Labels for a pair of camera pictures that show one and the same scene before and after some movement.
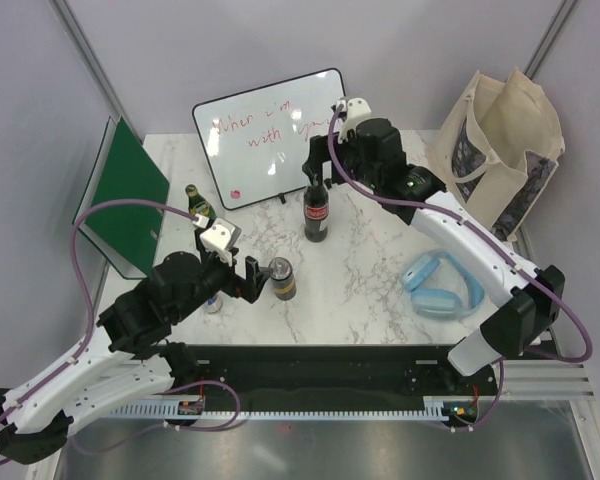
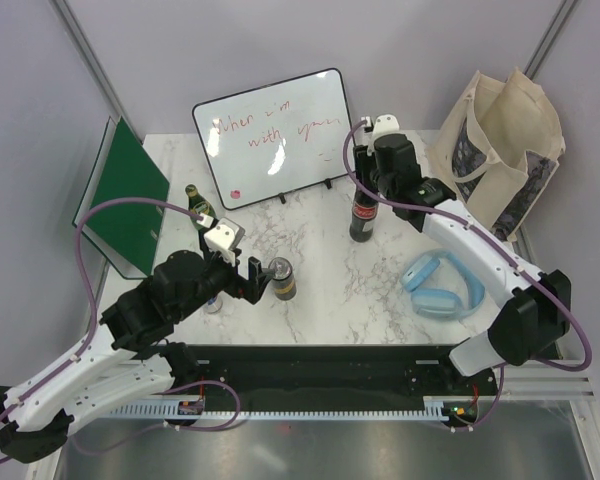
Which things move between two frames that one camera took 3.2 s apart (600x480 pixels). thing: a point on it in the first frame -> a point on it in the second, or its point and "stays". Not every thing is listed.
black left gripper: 239,286 stays
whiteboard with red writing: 259,139 stays
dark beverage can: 283,280 stays
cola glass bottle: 316,212 -> 364,212
